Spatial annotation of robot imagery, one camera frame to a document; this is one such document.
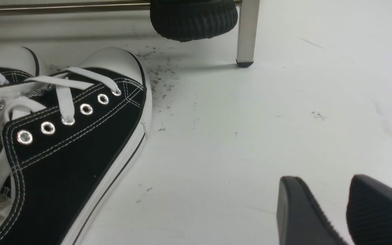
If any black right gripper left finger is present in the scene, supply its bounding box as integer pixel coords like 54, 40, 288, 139
276, 176, 347, 245

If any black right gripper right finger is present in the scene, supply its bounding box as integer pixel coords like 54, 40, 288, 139
346, 174, 392, 245

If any silver metal shoe rack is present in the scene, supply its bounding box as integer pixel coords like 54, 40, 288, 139
0, 0, 260, 68

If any black knit sneaker right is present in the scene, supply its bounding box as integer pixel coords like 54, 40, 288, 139
150, 0, 238, 42

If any black canvas sneaker right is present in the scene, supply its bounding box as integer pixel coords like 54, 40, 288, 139
0, 47, 152, 245

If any black canvas sneaker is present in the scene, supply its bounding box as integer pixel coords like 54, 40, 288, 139
0, 47, 152, 245
0, 46, 46, 111

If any black canvas sneaker left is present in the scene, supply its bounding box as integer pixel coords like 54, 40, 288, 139
0, 46, 46, 111

